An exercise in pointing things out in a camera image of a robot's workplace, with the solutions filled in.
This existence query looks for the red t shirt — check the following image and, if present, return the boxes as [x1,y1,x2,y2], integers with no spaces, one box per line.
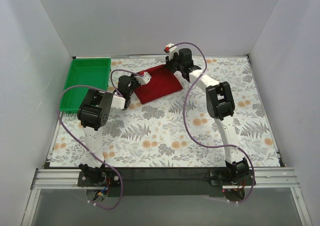
[135,64,183,104]

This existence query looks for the green plastic tray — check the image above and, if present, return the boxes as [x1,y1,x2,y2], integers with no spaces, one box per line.
[59,58,111,114]

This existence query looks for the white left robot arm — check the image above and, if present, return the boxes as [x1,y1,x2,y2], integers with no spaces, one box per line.
[77,75,141,186]

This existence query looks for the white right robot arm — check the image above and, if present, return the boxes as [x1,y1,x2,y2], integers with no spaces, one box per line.
[164,43,250,185]

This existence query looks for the floral patterned table mat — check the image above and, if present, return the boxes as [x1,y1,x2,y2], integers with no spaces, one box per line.
[49,56,286,169]

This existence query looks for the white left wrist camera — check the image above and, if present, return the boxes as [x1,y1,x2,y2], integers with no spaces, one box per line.
[135,71,152,85]

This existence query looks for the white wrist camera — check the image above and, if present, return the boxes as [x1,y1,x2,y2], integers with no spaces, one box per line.
[135,71,152,85]
[164,43,177,60]

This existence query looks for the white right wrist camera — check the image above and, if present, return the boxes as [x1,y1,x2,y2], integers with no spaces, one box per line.
[164,43,177,60]

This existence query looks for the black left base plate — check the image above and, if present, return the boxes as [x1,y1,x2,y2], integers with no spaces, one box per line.
[77,170,121,187]

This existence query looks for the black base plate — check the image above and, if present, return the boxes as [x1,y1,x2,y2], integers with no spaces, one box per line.
[77,170,121,187]
[205,169,256,187]

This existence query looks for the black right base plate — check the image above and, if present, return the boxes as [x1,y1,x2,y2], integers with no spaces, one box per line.
[205,169,256,187]

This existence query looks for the aluminium frame rail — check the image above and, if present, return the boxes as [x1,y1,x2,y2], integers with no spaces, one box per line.
[22,167,312,226]

